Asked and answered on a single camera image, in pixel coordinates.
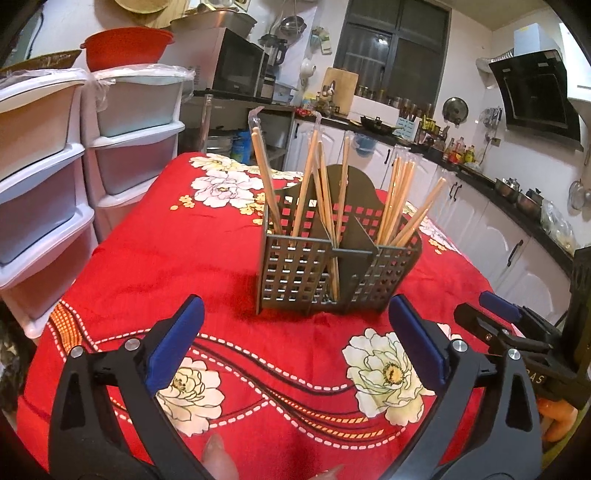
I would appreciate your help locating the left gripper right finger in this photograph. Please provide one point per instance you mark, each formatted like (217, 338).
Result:
(484, 423)

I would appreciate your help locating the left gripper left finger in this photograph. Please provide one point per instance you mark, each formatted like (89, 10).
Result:
(85, 440)

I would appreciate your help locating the dark kitchen window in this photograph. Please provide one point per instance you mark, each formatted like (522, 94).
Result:
(397, 48)

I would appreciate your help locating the operator hand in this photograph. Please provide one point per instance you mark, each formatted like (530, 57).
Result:
(218, 462)

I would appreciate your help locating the steel pot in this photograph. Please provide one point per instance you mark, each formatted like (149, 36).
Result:
(509, 189)

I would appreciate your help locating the left white drawer tower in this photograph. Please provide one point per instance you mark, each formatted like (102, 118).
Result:
(47, 233)

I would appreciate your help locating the white drawer tower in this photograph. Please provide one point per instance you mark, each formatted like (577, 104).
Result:
(47, 233)
(130, 123)

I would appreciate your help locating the red floral tablecloth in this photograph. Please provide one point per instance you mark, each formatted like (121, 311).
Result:
(290, 395)

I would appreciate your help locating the grey perforated utensil caddy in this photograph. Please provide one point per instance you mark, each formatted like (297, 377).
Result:
(311, 273)

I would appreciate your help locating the hanging pot lid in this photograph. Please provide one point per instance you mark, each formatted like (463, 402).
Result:
(455, 110)

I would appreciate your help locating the black range hood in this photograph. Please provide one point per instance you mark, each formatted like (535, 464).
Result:
(534, 91)

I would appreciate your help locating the black wok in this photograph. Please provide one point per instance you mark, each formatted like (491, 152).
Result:
(376, 125)

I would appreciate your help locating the right white drawer tower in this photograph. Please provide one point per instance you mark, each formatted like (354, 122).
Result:
(130, 123)

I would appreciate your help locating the wooden cutting board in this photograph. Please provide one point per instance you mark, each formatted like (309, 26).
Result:
(345, 84)

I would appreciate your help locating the red plastic basin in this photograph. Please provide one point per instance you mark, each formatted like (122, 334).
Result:
(125, 46)

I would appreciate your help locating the black microwave oven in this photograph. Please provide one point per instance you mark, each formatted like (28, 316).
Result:
(222, 61)

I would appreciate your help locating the round bamboo tray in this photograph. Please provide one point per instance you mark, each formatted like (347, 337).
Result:
(143, 7)

